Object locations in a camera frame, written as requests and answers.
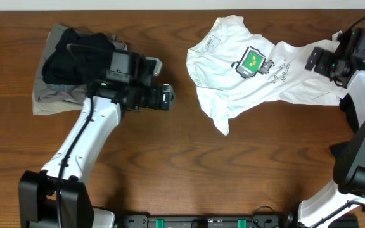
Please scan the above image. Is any black cloth pile right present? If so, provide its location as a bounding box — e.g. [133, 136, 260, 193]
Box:
[339, 94, 359, 132]

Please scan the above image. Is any black folded garment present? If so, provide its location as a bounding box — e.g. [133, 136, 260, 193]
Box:
[41, 28, 115, 86]

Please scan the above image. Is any white printed t-shirt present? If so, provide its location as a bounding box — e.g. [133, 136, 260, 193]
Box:
[186, 15, 347, 135]

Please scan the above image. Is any grey folded garment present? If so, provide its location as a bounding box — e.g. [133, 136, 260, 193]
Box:
[34, 83, 87, 104]

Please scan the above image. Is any beige folded garment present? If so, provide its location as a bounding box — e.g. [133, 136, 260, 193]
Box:
[32, 24, 127, 115]

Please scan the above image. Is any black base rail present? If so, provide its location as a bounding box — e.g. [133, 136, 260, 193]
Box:
[115, 215, 285, 228]

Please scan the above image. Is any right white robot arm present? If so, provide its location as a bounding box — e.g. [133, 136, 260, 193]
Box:
[286, 47, 365, 227]

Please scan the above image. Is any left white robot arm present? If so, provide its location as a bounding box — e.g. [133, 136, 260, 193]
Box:
[18, 82, 176, 227]

